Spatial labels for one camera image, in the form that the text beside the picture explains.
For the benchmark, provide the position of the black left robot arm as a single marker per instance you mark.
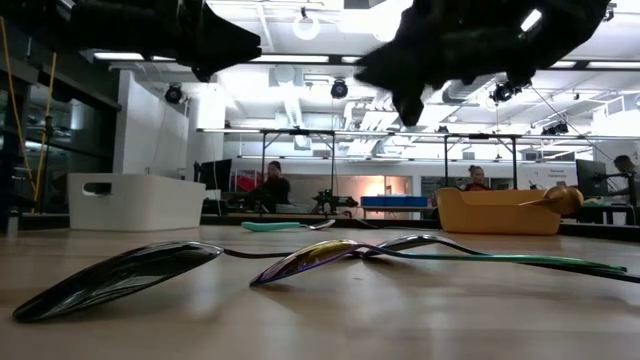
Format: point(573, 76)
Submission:
point(125, 25)

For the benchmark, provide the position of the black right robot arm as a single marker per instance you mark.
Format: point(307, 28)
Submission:
point(560, 25)

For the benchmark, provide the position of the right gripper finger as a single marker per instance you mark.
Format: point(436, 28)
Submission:
point(380, 70)
point(410, 107)

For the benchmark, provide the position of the blue crate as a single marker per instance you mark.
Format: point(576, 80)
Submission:
point(395, 201)

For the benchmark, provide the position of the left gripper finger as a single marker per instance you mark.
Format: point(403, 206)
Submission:
point(227, 35)
point(230, 54)

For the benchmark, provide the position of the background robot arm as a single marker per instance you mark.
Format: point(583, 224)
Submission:
point(330, 199)

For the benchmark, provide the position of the iridescent rainbow spoon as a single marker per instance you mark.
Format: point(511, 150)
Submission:
point(305, 260)

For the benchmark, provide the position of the silver spoon right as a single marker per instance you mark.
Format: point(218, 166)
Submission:
point(415, 241)

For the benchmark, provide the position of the black monitor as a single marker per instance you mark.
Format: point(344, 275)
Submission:
point(590, 177)
point(215, 175)

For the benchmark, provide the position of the white plastic bin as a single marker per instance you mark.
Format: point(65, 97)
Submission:
point(150, 205)

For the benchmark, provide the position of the black ceiling spotlight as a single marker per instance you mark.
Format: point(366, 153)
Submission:
point(173, 95)
point(505, 92)
point(339, 89)

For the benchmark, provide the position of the orange plastic bin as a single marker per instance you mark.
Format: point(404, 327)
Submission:
point(490, 220)

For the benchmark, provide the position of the person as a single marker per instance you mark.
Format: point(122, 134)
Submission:
point(476, 181)
point(625, 175)
point(275, 190)

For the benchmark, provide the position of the gold spoon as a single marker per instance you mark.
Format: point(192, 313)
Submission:
point(562, 200)

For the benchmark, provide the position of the black table frame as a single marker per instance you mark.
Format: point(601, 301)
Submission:
point(446, 165)
point(263, 150)

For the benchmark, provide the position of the black spoon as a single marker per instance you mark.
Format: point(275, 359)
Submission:
point(115, 277)

